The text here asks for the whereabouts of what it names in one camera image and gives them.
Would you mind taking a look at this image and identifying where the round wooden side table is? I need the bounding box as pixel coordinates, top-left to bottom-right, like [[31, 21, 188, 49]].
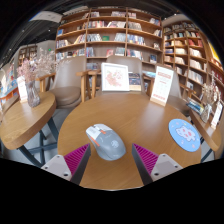
[[188, 109, 223, 163], [0, 91, 59, 168]]

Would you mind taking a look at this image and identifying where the stack of blue books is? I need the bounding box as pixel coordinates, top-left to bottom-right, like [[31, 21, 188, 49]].
[[142, 70, 157, 79]]

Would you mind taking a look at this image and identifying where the beige armchair with wooden arms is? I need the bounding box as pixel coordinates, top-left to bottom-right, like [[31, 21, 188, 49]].
[[143, 68, 201, 118], [34, 56, 88, 109], [87, 54, 146, 99]]

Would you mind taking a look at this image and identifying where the round blue cartoon mouse pad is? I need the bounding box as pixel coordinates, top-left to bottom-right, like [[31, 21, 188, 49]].
[[168, 118, 202, 153]]

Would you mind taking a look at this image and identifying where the white framed floral picture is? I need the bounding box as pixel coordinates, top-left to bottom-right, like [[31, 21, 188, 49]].
[[100, 62, 131, 93]]

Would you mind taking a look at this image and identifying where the stack of colourful books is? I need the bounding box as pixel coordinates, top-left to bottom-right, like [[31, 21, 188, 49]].
[[186, 98, 206, 116]]

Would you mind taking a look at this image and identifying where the small white sign card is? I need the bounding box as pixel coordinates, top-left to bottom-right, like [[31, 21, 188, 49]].
[[16, 75, 29, 104], [210, 100, 224, 130]]

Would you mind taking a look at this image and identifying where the dark upright book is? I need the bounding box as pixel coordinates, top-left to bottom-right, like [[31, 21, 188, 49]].
[[128, 72, 142, 92]]

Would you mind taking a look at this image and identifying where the low colourful book display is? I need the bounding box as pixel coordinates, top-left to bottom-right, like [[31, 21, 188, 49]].
[[0, 61, 19, 111]]

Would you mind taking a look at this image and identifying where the wide wooden bookshelf unit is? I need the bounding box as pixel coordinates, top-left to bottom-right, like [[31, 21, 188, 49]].
[[54, 6, 164, 73]]

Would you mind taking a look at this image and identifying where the white sign card, wooden base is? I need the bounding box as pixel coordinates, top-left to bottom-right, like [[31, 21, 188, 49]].
[[149, 65, 175, 108]]

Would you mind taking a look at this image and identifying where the distant wooden bookshelf unit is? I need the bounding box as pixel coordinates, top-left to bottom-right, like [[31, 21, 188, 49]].
[[18, 44, 38, 68]]

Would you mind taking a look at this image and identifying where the grey and white computer mouse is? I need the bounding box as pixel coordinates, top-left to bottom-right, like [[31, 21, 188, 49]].
[[85, 123, 127, 162]]

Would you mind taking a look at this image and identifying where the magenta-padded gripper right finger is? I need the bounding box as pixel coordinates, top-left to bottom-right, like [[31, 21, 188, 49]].
[[131, 143, 184, 186]]

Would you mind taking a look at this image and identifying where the white hanging ceiling panel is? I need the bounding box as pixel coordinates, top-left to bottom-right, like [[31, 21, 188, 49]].
[[29, 10, 63, 24]]

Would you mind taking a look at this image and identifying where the glass vase with pink flowers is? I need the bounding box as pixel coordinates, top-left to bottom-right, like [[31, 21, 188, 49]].
[[17, 48, 58, 108]]

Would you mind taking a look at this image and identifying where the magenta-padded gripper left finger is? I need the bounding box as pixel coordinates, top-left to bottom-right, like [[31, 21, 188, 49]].
[[40, 143, 92, 186]]

